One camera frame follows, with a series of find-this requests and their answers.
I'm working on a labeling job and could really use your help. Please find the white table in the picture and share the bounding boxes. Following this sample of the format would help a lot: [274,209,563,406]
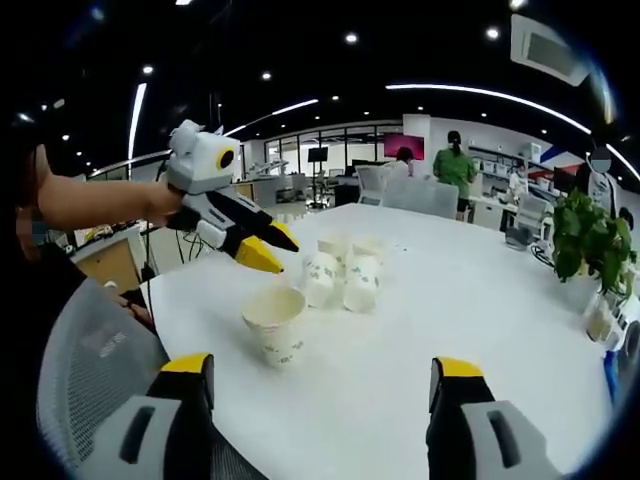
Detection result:
[137,202,626,480]

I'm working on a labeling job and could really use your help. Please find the red display screen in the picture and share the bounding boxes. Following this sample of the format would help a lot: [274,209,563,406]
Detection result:
[383,133,425,161]

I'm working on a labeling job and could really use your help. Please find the grey and blue bag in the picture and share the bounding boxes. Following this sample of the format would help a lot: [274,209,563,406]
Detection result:
[602,347,626,406]

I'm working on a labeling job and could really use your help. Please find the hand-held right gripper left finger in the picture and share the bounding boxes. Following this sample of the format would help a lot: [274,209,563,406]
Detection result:
[82,352,229,480]

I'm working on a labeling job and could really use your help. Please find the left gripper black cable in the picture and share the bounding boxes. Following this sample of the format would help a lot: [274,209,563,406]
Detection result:
[139,219,214,321]

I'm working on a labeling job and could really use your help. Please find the round ceiling spotlights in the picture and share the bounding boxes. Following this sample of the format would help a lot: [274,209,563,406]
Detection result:
[14,27,501,146]

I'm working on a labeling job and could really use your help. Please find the grey mesh office chair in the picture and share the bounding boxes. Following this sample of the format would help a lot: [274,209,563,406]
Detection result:
[37,277,269,480]

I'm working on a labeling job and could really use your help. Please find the pile of paper cups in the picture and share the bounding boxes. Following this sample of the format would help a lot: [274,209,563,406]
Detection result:
[298,237,389,314]

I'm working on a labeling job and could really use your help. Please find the white mesh office chair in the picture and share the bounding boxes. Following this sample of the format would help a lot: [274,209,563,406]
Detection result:
[514,193,549,234]

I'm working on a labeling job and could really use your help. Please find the long curved ceiling light strip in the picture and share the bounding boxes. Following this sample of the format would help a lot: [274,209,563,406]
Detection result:
[387,82,640,181]

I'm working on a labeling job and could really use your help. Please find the wooden cabinet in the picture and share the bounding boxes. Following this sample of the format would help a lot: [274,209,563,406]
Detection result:
[69,232,149,296]

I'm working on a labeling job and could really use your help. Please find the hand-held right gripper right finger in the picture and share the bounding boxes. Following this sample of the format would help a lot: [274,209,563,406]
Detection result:
[424,355,567,480]

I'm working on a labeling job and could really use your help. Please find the person's left hand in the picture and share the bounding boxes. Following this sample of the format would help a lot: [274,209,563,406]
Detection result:
[141,183,186,229]

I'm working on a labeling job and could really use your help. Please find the green potted plant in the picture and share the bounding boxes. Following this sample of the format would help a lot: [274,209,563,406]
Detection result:
[549,187,640,306]

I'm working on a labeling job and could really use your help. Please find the black screen on stand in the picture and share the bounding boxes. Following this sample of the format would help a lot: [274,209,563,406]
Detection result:
[307,147,330,209]

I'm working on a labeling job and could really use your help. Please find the short ceiling light strip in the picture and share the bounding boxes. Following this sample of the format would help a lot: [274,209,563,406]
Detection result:
[222,98,320,137]
[128,82,147,161]

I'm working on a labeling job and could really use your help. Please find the ceiling air conditioner vent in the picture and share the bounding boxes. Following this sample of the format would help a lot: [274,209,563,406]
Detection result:
[509,13,591,85]

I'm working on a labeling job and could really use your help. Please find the white storage shelf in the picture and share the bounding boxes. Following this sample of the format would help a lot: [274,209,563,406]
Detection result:
[469,142,556,176]

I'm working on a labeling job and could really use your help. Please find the beige container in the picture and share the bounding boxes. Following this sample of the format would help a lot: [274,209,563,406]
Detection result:
[582,294,616,344]

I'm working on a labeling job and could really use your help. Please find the person's black shirt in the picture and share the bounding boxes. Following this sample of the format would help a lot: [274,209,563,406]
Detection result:
[0,234,156,351]

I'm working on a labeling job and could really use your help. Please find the grey pouch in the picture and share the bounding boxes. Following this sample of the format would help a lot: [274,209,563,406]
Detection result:
[504,224,534,249]

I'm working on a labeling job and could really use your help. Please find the green print paper cup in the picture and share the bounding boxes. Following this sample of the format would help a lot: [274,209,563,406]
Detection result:
[241,286,307,371]

